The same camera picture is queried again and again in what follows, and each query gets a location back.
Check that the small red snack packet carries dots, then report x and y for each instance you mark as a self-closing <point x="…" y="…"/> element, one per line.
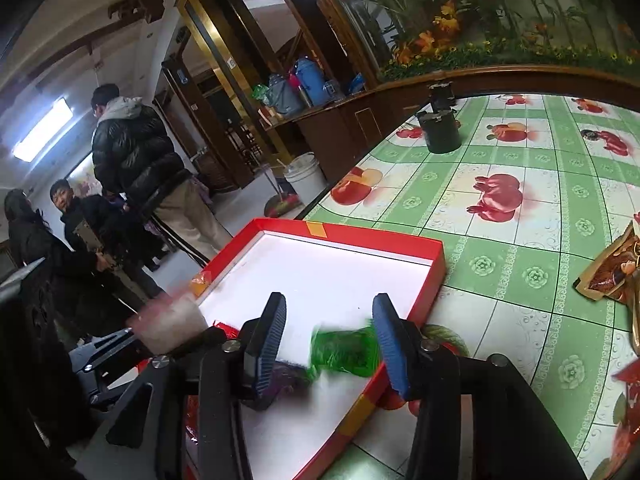
<point x="225" y="331"/>

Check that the black round jar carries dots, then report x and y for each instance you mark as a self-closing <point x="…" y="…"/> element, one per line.
<point x="440" y="132"/>

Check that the wooden sideboard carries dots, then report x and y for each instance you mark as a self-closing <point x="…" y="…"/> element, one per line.
<point x="345" y="125"/>

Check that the green printed tablecloth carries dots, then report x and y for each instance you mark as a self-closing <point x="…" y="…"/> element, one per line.
<point x="500" y="260"/>

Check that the gold brown snack packet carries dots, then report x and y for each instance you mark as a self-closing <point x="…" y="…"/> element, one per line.
<point x="612" y="272"/>

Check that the ceiling light panel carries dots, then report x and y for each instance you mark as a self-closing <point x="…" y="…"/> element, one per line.
<point x="42" y="130"/>

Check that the pale pink snack packet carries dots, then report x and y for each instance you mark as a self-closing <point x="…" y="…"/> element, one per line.
<point x="167" y="327"/>

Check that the purple snack packet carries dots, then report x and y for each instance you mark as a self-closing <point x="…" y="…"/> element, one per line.
<point x="290" y="379"/>

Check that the orange snack packet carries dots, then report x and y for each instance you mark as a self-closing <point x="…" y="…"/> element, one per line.
<point x="201" y="285"/>

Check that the red mop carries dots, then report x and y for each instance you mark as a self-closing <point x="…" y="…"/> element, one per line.
<point x="282" y="205"/>

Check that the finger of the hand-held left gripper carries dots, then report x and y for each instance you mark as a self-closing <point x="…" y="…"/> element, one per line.
<point x="107" y="360"/>

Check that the green plastic bag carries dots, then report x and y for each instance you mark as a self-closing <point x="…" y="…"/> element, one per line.
<point x="261" y="94"/>

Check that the gold framed glass door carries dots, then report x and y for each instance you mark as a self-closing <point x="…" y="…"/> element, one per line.
<point x="225" y="60"/>

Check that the small black container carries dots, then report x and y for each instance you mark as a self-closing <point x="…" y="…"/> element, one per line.
<point x="442" y="96"/>

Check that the green snack packet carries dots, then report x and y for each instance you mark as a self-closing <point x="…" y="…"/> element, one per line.
<point x="345" y="352"/>

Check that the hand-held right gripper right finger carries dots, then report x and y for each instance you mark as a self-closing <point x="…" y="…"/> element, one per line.
<point x="391" y="355"/>

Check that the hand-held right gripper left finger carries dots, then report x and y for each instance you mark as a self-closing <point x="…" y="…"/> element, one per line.
<point x="270" y="340"/>

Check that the white plastic bucket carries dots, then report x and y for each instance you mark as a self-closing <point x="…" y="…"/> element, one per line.
<point x="306" y="177"/>

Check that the grey bag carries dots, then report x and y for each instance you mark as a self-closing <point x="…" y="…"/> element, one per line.
<point x="285" y="96"/>

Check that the flower wall poster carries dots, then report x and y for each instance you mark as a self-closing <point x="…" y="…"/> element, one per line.
<point x="475" y="10"/>

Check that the red box with white inside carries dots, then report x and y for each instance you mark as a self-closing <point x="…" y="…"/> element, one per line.
<point x="325" y="280"/>

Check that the blue thermos flask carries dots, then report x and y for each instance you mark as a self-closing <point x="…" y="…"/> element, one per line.
<point x="309" y="82"/>

